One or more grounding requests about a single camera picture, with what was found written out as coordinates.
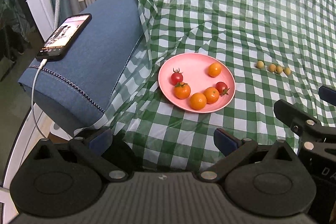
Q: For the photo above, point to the red cherry tomato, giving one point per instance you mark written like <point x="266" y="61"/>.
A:
<point x="177" y="77"/>
<point x="222" y="88"/>

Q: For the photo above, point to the blue fabric cushion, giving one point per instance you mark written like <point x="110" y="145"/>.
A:
<point x="99" y="45"/>

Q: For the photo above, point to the orange cherry tomato with leaf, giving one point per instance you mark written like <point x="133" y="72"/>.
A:
<point x="182" y="90"/>

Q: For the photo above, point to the pink plate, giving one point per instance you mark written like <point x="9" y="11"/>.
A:
<point x="194" y="66"/>

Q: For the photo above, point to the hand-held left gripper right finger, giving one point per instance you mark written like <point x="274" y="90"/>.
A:
<point x="224" y="141"/>

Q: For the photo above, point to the dark hanging clothes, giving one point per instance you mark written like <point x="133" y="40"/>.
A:
<point x="10" y="3"/>

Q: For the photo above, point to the black smartphone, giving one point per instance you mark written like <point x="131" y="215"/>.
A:
<point x="64" y="35"/>

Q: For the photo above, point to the small orange cherry tomato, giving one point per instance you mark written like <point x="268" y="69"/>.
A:
<point x="215" y="69"/>

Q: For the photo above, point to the small yellow-green fruit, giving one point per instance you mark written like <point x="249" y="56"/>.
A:
<point x="279" y="69"/>
<point x="287" y="71"/>
<point x="260" y="64"/>
<point x="271" y="67"/>

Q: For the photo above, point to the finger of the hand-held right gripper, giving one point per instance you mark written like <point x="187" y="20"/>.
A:
<point x="329" y="95"/>
<point x="291" y="113"/>

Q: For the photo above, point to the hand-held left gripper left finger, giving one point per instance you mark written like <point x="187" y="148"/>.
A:
<point x="101" y="139"/>

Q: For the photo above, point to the green checked tablecloth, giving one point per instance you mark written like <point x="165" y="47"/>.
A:
<point x="223" y="11"/>

